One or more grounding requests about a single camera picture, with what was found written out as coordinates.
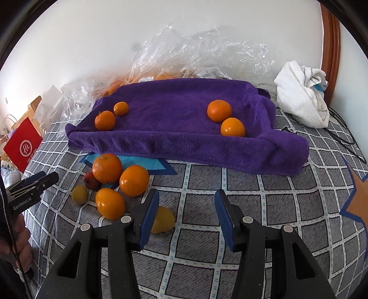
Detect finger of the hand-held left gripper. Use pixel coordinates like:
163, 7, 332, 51
11, 172, 59, 199
6, 171, 46, 194

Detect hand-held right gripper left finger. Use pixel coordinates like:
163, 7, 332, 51
36, 189, 160, 299

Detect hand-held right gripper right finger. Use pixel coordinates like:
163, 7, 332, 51
215, 189, 337, 299

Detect yellow round fruit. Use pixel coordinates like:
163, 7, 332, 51
151, 206, 176, 234
71, 185, 88, 205

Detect orange mandarin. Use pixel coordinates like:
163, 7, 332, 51
95, 188, 126, 220
119, 165, 150, 197
207, 100, 232, 122
220, 117, 246, 137

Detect small red fruit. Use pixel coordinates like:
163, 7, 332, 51
83, 172, 101, 190

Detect large scarred mandarin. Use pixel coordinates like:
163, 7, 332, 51
92, 153, 123, 184

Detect mandarin with stem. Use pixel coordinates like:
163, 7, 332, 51
95, 111, 116, 131

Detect small mandarin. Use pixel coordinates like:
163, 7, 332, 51
113, 102, 129, 117

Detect purple towel-covered tray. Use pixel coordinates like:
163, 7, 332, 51
66, 78, 309, 176

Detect person's left hand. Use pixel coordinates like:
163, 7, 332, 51
0, 214, 32, 272

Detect red paper bag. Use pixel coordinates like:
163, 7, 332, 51
3, 117, 43, 173

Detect grey checked tablecloth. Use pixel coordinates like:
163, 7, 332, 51
23, 106, 368, 299

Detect wooden chair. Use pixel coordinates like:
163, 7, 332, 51
26, 96, 43, 121

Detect white plastic bag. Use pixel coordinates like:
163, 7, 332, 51
34, 84, 68, 124

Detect white towel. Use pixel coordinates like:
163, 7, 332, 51
274, 60, 330, 128

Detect clear bag of kumquats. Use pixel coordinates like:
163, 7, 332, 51
103, 23, 190, 95

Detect clear bag of brown fruit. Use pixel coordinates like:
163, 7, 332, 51
178, 26, 278, 89

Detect black cable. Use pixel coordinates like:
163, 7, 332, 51
325, 106, 368, 164

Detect brown wooden door frame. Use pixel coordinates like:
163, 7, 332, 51
320, 6, 341, 110

